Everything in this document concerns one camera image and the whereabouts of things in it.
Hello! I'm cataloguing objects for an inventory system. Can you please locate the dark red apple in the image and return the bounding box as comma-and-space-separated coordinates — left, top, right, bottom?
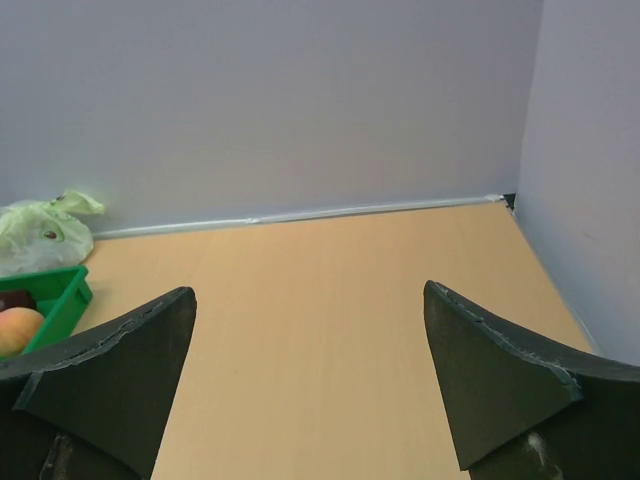
0, 289, 37, 312

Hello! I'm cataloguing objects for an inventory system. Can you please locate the light green plastic bag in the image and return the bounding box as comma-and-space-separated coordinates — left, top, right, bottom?
1, 189, 105, 278

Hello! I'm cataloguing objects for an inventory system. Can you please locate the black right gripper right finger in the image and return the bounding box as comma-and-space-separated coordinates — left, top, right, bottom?
424, 281, 639, 479

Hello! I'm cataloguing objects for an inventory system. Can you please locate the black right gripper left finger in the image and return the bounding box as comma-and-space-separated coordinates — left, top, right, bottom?
1, 287, 197, 479

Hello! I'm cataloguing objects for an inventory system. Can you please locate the peach fruit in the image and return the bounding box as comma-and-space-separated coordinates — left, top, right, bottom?
0, 307, 45, 357

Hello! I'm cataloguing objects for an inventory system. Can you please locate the green plastic tray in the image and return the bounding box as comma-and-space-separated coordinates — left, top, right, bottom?
1, 265, 93, 354

